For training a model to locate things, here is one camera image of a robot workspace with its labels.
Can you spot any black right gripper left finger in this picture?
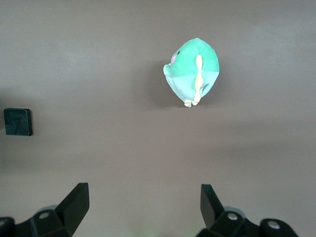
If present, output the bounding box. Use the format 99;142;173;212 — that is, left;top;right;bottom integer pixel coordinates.
0;182;90;237

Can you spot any green dinosaur plush toy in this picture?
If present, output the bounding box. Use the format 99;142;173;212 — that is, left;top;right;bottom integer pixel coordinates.
162;37;221;109

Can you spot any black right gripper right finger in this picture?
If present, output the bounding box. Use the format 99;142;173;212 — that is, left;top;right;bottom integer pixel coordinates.
196;184;300;237

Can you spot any black squarish phone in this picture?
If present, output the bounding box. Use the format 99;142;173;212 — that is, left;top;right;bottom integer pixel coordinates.
3;108;34;136

